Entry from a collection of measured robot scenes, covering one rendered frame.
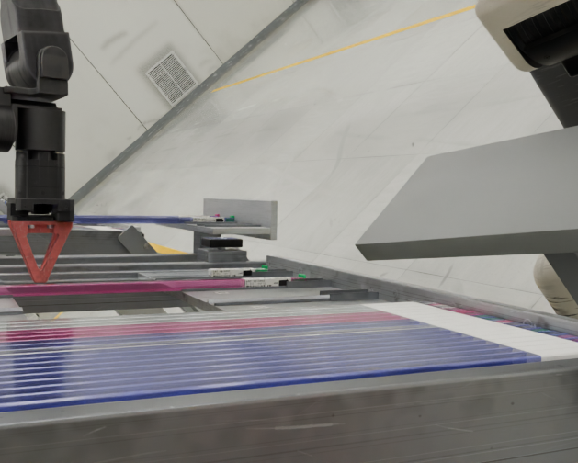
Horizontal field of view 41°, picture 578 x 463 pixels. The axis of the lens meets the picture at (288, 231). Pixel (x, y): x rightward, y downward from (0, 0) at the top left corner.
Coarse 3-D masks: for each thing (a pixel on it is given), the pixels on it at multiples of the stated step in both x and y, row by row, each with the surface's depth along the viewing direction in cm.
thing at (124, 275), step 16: (64, 272) 92; (80, 272) 93; (96, 272) 93; (112, 272) 94; (128, 272) 95; (144, 272) 96; (160, 272) 97; (176, 272) 98; (192, 272) 99; (208, 272) 100
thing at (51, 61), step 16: (48, 48) 87; (48, 64) 87; (64, 64) 88; (48, 80) 87; (64, 80) 88; (0, 96) 86; (16, 96) 88; (32, 96) 89; (48, 96) 89; (64, 96) 89; (0, 112) 85; (0, 128) 85; (0, 144) 86
